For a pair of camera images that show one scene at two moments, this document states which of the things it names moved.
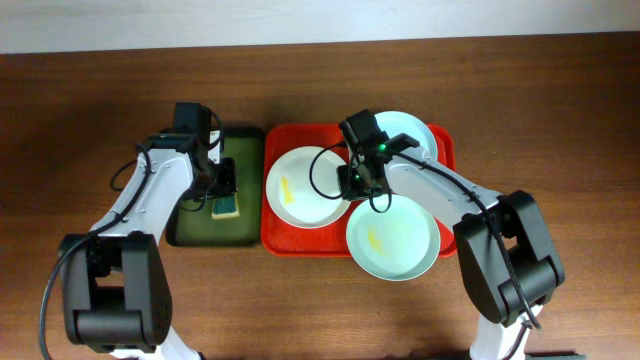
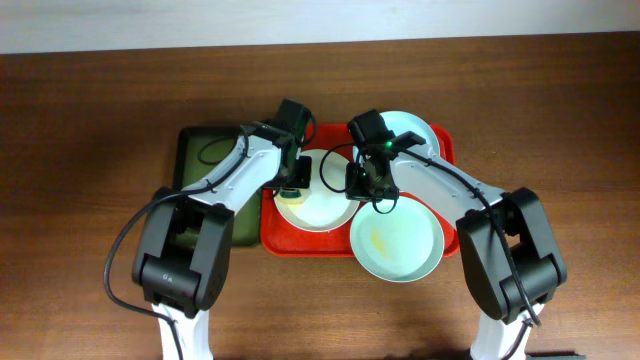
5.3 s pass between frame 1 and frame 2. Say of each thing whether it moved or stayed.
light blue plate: stayed
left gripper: moved
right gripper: stayed
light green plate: stayed
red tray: stayed
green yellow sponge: moved
